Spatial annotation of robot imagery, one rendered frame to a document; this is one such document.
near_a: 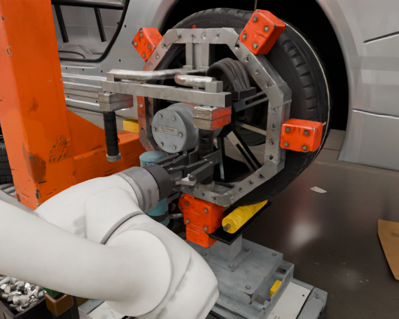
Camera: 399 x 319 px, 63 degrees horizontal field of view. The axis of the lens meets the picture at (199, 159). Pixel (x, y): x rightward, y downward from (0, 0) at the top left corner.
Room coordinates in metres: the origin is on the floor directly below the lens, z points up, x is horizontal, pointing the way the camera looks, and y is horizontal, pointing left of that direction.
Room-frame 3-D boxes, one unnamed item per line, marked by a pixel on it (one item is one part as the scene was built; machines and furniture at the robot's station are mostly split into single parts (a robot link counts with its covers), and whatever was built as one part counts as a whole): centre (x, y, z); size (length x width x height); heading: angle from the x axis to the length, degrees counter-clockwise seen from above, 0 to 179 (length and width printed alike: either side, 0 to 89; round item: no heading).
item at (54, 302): (0.52, 0.29, 0.59); 0.04 x 0.04 x 0.04; 54
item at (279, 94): (1.01, -0.01, 0.85); 0.54 x 0.07 x 0.54; 54
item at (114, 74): (0.97, 0.14, 1.03); 0.19 x 0.18 x 0.11; 144
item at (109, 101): (0.95, 0.24, 0.93); 0.09 x 0.05 x 0.05; 144
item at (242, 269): (1.15, -0.11, 0.32); 0.40 x 0.30 x 0.28; 54
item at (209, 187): (0.72, -0.01, 0.83); 0.04 x 0.04 x 0.16
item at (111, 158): (0.92, 0.26, 0.83); 0.04 x 0.04 x 0.16
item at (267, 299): (1.16, -0.11, 0.13); 0.50 x 0.36 x 0.10; 54
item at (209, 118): (0.75, -0.03, 0.93); 0.09 x 0.05 x 0.05; 144
